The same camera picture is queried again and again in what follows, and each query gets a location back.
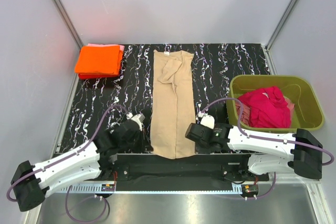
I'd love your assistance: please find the beige t shirt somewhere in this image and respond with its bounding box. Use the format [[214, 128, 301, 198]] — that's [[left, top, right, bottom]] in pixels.
[[150, 50, 196, 159]]

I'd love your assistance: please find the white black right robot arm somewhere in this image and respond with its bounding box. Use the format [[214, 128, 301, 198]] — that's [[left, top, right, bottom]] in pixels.
[[185, 123, 322, 179]]

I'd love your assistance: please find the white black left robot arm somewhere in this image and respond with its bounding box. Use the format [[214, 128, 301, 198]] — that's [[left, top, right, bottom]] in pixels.
[[9, 114, 144, 212]]

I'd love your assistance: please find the crumpled dusty pink t shirt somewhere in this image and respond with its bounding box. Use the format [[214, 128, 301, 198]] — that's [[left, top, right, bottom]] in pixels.
[[235, 97, 295, 126]]

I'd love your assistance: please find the left power connector board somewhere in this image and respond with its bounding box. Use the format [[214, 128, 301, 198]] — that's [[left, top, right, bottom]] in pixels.
[[101, 184, 115, 191]]

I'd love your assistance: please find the power connector board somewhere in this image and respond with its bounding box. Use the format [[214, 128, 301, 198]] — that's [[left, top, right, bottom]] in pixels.
[[243, 184, 259, 193], [101, 184, 115, 191]]

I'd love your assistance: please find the right power connector board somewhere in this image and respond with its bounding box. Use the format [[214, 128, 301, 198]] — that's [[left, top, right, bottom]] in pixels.
[[243, 184, 259, 193]]

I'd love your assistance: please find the crumpled magenta t shirt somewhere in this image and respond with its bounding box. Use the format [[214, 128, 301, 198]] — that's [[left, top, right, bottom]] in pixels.
[[238, 86, 291, 129]]

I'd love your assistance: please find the folded red t shirt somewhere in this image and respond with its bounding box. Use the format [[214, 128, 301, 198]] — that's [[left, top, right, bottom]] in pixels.
[[78, 73, 119, 80]]

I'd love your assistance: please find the folded orange t shirt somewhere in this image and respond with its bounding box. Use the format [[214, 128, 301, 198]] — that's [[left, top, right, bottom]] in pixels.
[[74, 45, 124, 76]]

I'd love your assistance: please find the folded pink t shirt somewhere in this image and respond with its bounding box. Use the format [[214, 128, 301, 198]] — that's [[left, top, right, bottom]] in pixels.
[[87, 44, 124, 51]]

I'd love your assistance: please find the olive green plastic bin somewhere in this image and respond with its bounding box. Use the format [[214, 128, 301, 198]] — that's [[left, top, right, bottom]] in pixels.
[[229, 75, 324, 133]]

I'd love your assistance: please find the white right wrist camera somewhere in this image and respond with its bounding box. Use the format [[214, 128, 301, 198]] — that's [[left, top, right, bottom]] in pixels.
[[197, 112, 215, 129]]

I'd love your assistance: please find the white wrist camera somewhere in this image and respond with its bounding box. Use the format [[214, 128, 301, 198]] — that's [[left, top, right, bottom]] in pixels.
[[126, 112, 145, 131], [197, 112, 215, 129]]

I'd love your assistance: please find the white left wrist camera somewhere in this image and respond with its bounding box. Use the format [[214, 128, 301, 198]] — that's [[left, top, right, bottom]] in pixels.
[[126, 112, 145, 131]]

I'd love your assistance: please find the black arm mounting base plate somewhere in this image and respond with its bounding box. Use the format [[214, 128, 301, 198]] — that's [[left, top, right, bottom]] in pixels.
[[96, 154, 269, 193]]

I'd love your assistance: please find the aluminium front rail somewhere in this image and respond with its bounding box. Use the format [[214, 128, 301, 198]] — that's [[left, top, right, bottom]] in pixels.
[[34, 162, 322, 196]]

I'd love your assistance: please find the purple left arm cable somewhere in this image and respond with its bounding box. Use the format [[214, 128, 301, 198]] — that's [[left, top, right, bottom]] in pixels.
[[6, 104, 129, 221]]

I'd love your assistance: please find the aluminium frame post left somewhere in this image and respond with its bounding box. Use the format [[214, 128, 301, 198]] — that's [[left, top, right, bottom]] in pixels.
[[52, 0, 84, 48]]

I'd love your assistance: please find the aluminium frame post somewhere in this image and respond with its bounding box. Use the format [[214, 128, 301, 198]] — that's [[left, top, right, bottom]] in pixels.
[[52, 0, 84, 48], [265, 0, 299, 52]]

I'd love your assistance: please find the aluminium frame post right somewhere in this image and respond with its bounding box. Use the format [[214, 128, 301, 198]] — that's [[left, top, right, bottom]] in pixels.
[[265, 0, 299, 52]]

